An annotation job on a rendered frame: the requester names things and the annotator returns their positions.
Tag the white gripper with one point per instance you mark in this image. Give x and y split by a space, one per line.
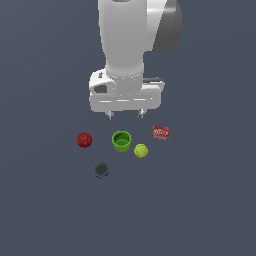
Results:
124 98

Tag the green cup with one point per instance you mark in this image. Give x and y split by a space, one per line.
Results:
121 141

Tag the red printed box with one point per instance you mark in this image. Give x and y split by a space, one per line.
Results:
160 132

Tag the yellow tennis ball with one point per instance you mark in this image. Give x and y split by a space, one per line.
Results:
141 150

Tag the red apple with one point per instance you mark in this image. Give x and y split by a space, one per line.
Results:
84 139

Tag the dark grey round can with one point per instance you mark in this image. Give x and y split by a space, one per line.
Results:
101 170

